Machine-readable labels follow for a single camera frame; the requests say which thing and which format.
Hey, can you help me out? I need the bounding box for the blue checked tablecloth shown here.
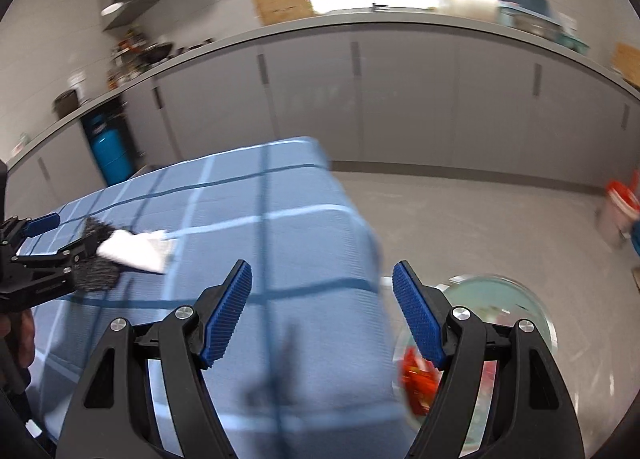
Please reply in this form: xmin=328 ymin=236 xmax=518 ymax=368
xmin=12 ymin=136 xmax=408 ymax=459

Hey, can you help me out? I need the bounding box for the blue gas cylinder under counter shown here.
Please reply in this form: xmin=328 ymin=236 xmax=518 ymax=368
xmin=82 ymin=109 xmax=136 ymax=185

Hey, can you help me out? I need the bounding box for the black wok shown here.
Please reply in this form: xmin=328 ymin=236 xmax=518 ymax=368
xmin=140 ymin=42 xmax=174 ymax=65

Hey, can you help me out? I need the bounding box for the person's left hand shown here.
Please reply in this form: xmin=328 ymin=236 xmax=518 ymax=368
xmin=12 ymin=310 xmax=37 ymax=371

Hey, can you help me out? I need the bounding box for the red snack wrapper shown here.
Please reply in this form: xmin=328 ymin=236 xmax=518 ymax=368
xmin=400 ymin=346 xmax=444 ymax=413

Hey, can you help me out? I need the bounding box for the green plastic basin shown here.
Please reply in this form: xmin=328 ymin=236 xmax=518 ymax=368
xmin=392 ymin=275 xmax=557 ymax=445

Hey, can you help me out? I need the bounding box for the white plastic bowl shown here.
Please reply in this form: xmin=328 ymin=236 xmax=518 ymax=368
xmin=437 ymin=0 xmax=501 ymax=21

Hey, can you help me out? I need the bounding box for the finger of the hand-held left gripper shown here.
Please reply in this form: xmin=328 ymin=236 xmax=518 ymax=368
xmin=0 ymin=212 xmax=62 ymax=252
xmin=0 ymin=234 xmax=100 ymax=312

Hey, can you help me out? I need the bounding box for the large cardboard box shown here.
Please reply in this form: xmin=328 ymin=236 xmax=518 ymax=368
xmin=251 ymin=0 xmax=315 ymax=26

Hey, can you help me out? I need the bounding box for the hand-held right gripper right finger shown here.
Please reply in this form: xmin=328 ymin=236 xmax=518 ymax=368
xmin=391 ymin=260 xmax=586 ymax=459

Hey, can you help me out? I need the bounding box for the white and black cloth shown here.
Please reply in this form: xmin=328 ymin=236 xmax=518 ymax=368
xmin=96 ymin=229 xmax=177 ymax=275

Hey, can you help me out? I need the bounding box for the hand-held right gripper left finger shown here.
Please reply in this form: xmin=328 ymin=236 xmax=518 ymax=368
xmin=55 ymin=259 xmax=253 ymax=459

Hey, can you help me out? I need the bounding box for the black mesh scrubber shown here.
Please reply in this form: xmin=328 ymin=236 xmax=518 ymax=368
xmin=75 ymin=218 xmax=124 ymax=293

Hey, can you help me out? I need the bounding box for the metal basin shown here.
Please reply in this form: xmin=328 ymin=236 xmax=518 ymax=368
xmin=510 ymin=14 xmax=562 ymax=38

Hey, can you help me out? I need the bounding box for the dark cooking pot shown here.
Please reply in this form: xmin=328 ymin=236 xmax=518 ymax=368
xmin=54 ymin=89 xmax=81 ymax=118

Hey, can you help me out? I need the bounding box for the grey kitchen cabinet run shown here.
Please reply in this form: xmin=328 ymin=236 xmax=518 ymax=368
xmin=0 ymin=6 xmax=640 ymax=220

